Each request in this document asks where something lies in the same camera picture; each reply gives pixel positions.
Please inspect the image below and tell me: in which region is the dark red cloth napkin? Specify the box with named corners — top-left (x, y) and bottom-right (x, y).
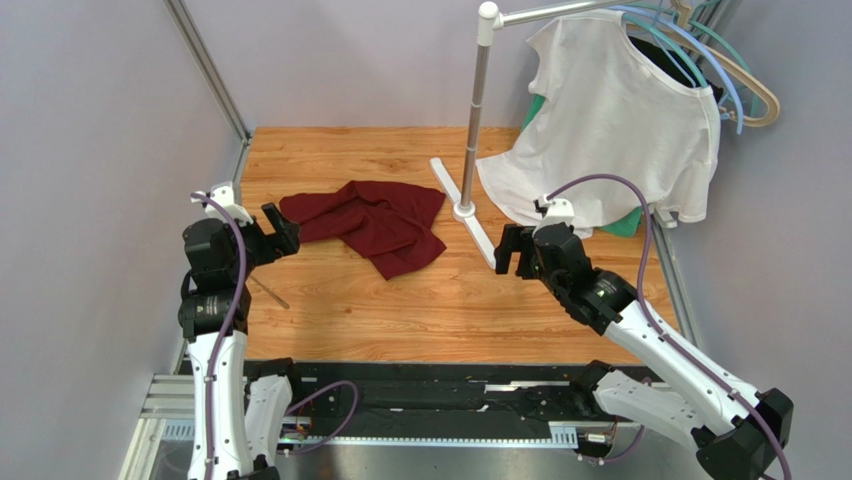
top-left (279, 181), bottom-right (446, 280)

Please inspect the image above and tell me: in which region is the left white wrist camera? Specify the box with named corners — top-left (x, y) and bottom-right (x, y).
top-left (207, 181), bottom-right (255, 227)

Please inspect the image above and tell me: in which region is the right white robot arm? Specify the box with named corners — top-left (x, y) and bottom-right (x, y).
top-left (494, 223), bottom-right (794, 479)

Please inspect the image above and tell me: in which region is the metal utensil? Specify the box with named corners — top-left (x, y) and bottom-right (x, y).
top-left (250, 275), bottom-right (291, 310)

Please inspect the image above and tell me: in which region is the white t-shirt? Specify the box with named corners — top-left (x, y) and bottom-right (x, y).
top-left (477, 9), bottom-right (720, 237)

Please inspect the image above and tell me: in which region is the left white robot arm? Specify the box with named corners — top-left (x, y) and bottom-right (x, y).
top-left (178, 203), bottom-right (299, 479)

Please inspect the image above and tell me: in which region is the blue plastic hanger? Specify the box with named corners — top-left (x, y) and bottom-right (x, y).
top-left (614, 6), bottom-right (744, 135)

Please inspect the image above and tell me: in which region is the white clothes rack stand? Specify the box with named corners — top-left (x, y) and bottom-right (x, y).
top-left (429, 0), bottom-right (623, 269)

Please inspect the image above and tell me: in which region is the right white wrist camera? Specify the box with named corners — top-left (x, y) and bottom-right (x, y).
top-left (534, 195), bottom-right (575, 231)

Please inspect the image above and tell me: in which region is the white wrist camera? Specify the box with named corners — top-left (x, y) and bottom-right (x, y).
top-left (207, 181), bottom-right (255, 227)
top-left (534, 195), bottom-right (575, 231)

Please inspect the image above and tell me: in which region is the teal plastic hanger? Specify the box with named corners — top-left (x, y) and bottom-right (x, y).
top-left (630, 1), bottom-right (751, 88)

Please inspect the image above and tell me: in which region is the black garment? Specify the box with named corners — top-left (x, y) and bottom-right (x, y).
top-left (629, 36), bottom-right (703, 88)

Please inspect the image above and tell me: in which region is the aluminium frame rail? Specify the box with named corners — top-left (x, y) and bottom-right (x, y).
top-left (163, 0), bottom-right (252, 145)

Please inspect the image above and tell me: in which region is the green garment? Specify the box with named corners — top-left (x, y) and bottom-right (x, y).
top-left (521, 94), bottom-right (644, 238)

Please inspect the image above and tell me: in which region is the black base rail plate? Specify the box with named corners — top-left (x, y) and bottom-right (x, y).
top-left (236, 359), bottom-right (660, 442)

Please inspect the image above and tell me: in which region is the wooden hanger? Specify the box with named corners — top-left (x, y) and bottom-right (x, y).
top-left (634, 1), bottom-right (781, 130)

